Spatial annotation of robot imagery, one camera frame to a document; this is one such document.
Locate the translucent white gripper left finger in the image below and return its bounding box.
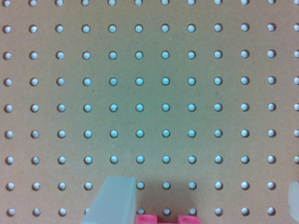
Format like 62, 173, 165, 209
80, 176, 136, 224

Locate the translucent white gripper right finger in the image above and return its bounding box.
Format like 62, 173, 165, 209
288, 182, 299, 222

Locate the pink toy block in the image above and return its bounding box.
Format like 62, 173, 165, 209
135, 215, 202, 224

